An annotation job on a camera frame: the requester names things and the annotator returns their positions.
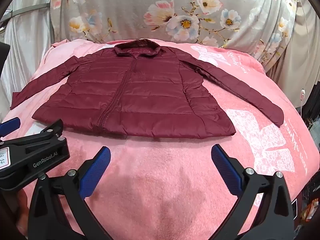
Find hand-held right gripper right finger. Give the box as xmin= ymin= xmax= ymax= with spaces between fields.
xmin=211 ymin=144 xmax=295 ymax=240

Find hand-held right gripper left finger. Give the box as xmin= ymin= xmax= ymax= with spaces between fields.
xmin=28 ymin=146 xmax=112 ymax=240

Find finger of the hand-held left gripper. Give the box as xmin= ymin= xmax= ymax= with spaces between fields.
xmin=0 ymin=119 xmax=64 ymax=145
xmin=0 ymin=117 xmax=21 ymax=134

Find maroon puffer jacket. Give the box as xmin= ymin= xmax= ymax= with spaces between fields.
xmin=10 ymin=38 xmax=284 ymax=138

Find pink printed blanket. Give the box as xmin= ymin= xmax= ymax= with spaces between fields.
xmin=0 ymin=39 xmax=320 ymax=240

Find grey satin cloth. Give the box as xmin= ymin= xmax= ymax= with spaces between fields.
xmin=0 ymin=0 xmax=56 ymax=120

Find black object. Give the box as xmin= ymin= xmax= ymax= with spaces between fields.
xmin=0 ymin=41 xmax=10 ymax=63

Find orange packet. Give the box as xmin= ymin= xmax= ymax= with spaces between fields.
xmin=300 ymin=200 xmax=320 ymax=222

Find grey metal bar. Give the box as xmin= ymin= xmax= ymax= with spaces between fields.
xmin=0 ymin=4 xmax=50 ymax=23

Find beige cloth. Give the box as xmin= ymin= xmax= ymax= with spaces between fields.
xmin=264 ymin=0 xmax=319 ymax=110

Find grey floral quilt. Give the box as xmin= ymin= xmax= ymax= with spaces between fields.
xmin=50 ymin=0 xmax=298 ymax=73

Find white cable with round switch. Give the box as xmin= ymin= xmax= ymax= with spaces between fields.
xmin=299 ymin=87 xmax=307 ymax=122

